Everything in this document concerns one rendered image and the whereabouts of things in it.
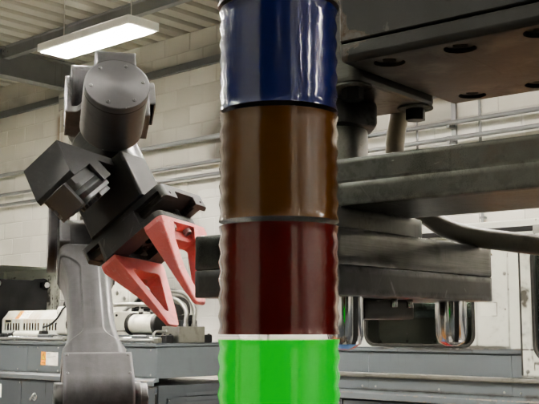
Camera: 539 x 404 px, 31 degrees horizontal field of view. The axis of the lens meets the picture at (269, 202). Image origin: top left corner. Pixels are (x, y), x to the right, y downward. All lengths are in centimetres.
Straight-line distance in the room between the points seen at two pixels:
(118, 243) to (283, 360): 58
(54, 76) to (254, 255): 1156
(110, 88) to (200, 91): 943
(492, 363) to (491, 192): 516
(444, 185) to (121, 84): 41
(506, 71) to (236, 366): 32
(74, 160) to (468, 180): 41
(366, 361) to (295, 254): 584
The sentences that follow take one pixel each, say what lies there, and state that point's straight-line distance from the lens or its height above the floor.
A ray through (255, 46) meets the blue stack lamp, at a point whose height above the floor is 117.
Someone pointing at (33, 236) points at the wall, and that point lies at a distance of 1233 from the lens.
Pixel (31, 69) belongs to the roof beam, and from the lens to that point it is 1167.
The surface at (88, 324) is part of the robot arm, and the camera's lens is 101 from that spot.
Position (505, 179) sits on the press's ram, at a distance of 50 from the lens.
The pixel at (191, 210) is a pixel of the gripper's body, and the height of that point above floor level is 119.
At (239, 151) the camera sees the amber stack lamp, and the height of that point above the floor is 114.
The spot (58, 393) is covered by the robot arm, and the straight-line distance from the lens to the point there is 95.
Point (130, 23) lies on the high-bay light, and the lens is 786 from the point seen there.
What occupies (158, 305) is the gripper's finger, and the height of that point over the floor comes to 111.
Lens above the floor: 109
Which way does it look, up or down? 7 degrees up
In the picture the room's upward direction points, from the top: straight up
